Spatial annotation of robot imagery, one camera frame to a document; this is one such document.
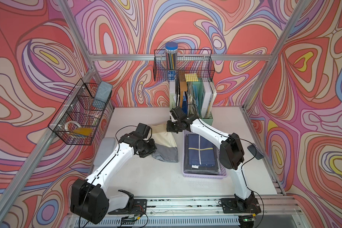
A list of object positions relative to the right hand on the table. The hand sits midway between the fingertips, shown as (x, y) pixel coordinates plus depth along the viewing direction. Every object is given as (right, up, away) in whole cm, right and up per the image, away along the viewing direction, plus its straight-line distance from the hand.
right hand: (168, 131), depth 92 cm
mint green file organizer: (+3, +20, +2) cm, 20 cm away
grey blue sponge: (-38, +22, -10) cm, 45 cm away
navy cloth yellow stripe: (+21, -13, -3) cm, 25 cm away
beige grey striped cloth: (-1, -10, -5) cm, 11 cm away
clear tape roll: (-48, +5, -26) cm, 54 cm away
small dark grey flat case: (+57, -13, -3) cm, 58 cm away
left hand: (-6, -9, -12) cm, 16 cm away
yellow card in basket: (-40, +2, -25) cm, 47 cm away
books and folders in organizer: (+19, +22, +1) cm, 29 cm away
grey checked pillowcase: (+19, -23, -8) cm, 30 cm away
